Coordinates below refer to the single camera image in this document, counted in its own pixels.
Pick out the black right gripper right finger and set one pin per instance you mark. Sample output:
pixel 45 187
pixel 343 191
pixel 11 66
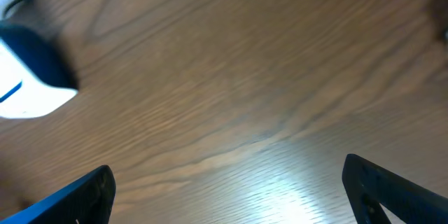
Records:
pixel 371 189

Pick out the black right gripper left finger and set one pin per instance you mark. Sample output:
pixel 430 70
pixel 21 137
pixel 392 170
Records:
pixel 87 200

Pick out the white barcode scanner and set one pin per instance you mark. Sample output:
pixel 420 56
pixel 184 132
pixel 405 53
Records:
pixel 35 80

